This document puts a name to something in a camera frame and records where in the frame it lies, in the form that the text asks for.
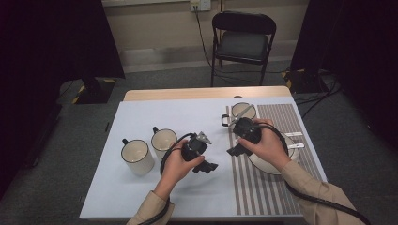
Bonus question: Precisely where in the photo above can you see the white plate dark rim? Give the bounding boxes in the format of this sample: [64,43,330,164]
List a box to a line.
[247,134,300,175]

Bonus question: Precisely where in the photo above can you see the white mug black handle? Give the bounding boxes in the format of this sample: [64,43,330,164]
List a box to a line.
[120,138,156,176]
[221,101,258,128]
[150,126,178,161]

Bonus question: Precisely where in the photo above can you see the black folding chair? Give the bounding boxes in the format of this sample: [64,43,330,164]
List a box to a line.
[210,10,278,88]

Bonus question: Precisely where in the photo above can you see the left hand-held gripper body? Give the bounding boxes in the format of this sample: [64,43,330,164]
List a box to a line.
[181,130,220,174]

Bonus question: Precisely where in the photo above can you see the black floor cables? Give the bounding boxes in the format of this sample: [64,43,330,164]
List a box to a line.
[294,73,343,120]

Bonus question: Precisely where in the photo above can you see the left hand-held gripper cable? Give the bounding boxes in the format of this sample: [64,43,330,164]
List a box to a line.
[137,132,197,225]

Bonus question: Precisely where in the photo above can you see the white wall socket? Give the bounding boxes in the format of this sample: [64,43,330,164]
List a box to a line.
[190,0,212,13]

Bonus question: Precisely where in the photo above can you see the pale blue table mat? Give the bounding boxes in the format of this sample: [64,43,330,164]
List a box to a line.
[79,96,329,219]

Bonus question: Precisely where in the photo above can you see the black wall socket cable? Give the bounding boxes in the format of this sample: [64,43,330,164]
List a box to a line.
[193,5,222,74]

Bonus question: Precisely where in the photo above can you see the black stand base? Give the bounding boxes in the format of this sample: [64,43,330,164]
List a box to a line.
[282,68,329,95]
[74,77,116,105]

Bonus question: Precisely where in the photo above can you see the grey striped placemat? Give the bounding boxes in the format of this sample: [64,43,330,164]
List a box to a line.
[225,103,329,217]

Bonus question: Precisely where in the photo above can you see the right hand-held gripper cable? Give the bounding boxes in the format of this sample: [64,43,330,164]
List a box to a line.
[255,122,374,225]

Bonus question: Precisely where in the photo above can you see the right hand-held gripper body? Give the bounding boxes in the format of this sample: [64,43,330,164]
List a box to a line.
[226,105,263,158]

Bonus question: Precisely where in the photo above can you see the black curtain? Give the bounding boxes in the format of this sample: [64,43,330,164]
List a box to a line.
[0,0,126,198]
[289,0,398,151]

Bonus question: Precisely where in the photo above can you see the person's right hand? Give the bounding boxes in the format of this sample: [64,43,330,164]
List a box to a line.
[237,117,292,173]

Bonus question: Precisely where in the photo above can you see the person's left hand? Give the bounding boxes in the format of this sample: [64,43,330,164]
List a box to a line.
[153,147,206,201]

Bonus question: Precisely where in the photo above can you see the hand-held gripper cable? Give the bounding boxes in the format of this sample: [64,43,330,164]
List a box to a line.
[255,122,374,225]
[137,132,197,225]

